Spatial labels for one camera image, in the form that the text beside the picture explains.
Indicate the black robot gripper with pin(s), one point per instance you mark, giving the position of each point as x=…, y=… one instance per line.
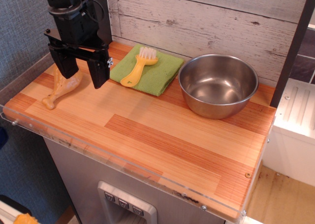
x=75, y=37

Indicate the stainless steel pot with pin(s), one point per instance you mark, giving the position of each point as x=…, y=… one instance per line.
x=217, y=86

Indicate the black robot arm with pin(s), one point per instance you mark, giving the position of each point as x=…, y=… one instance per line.
x=72, y=6

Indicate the yellow toy chicken drumstick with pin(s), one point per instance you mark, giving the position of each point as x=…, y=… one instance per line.
x=62, y=86

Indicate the green cloth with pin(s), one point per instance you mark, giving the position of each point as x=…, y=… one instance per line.
x=154, y=79

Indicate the yellow scrub brush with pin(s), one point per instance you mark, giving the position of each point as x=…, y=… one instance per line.
x=146, y=57

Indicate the silver toy fridge cabinet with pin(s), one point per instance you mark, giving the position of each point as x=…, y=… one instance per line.
x=81, y=173

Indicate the grey dispenser button panel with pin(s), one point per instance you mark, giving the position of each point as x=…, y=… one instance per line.
x=121, y=207

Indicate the yellow object bottom left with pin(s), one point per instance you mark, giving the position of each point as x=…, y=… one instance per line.
x=25, y=219

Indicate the white toy sink unit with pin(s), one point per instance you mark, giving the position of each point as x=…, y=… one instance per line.
x=290, y=149

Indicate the dark vertical left post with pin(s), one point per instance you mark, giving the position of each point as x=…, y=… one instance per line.
x=102, y=13

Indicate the dark vertical post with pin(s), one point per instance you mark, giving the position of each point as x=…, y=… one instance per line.
x=293, y=51
x=102, y=13

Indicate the dark vertical right post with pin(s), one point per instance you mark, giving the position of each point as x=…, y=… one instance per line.
x=293, y=51

